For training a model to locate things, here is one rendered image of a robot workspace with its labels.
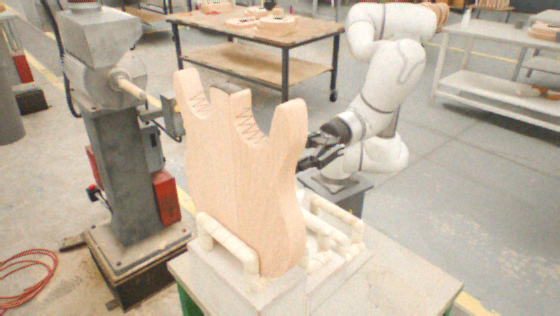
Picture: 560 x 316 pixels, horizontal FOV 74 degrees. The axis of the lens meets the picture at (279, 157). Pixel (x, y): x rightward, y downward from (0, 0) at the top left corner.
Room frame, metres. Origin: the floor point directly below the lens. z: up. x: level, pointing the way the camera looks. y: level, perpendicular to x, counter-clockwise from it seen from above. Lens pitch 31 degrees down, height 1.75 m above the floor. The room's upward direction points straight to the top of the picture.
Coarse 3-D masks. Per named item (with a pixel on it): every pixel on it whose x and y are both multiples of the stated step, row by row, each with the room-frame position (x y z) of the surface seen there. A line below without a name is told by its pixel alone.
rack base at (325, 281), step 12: (312, 240) 0.77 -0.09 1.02; (312, 252) 0.72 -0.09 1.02; (324, 264) 0.68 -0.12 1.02; (336, 264) 0.68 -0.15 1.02; (312, 276) 0.64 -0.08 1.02; (324, 276) 0.64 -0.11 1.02; (336, 276) 0.67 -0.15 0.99; (312, 288) 0.61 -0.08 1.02; (324, 288) 0.63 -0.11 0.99; (336, 288) 0.67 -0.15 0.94; (312, 300) 0.60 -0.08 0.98; (324, 300) 0.64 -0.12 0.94; (312, 312) 0.60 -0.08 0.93
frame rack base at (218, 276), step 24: (192, 240) 0.69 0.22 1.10; (192, 264) 0.66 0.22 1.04; (216, 264) 0.61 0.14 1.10; (240, 264) 0.61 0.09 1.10; (216, 288) 0.59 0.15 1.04; (240, 288) 0.54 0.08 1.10; (288, 288) 0.54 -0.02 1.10; (240, 312) 0.53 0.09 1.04; (264, 312) 0.49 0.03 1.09; (288, 312) 0.54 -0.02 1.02
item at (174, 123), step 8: (160, 96) 1.62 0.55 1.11; (168, 96) 1.59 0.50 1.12; (168, 104) 1.57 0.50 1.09; (176, 104) 1.57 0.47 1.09; (168, 112) 1.58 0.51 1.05; (176, 112) 1.57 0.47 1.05; (152, 120) 1.68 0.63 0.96; (168, 120) 1.59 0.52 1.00; (176, 120) 1.57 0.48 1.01; (168, 128) 1.60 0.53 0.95; (176, 128) 1.56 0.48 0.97; (184, 128) 1.59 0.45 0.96; (176, 136) 1.56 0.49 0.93
